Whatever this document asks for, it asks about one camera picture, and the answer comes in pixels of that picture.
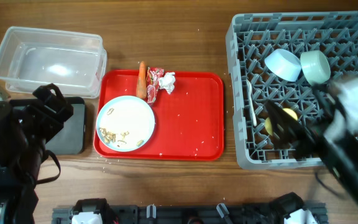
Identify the white tissue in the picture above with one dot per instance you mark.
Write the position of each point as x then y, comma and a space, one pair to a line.
167, 82

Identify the food scraps on plate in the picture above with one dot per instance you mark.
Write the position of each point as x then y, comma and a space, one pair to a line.
121, 129

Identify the light blue dinner plate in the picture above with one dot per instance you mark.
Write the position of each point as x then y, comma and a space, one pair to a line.
130, 104

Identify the green bowl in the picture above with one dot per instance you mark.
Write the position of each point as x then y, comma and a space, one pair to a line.
315, 67

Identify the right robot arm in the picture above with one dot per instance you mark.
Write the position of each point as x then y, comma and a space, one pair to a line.
340, 157

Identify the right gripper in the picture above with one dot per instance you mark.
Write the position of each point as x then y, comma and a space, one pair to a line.
289, 131

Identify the grey dishwasher rack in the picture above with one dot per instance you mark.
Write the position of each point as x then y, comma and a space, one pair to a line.
249, 40

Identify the orange carrot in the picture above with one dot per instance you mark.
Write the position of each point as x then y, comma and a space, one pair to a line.
141, 89

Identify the red snack wrapper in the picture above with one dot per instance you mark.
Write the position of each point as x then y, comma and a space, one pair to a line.
153, 75

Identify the red serving tray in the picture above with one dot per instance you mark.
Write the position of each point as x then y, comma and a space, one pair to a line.
189, 122

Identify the black plastic tray bin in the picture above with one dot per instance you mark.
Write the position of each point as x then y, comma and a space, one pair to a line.
71, 138

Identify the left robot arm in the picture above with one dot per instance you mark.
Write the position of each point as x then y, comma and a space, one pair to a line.
23, 136

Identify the white plastic spoon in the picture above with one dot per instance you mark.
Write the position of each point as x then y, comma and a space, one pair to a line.
252, 111

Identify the clear plastic storage bin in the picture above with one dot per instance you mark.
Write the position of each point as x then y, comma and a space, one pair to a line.
73, 61

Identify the yellow cup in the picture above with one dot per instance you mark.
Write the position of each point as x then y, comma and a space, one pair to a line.
268, 125

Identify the light blue bowl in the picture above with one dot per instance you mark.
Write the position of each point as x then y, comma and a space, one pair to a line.
284, 64

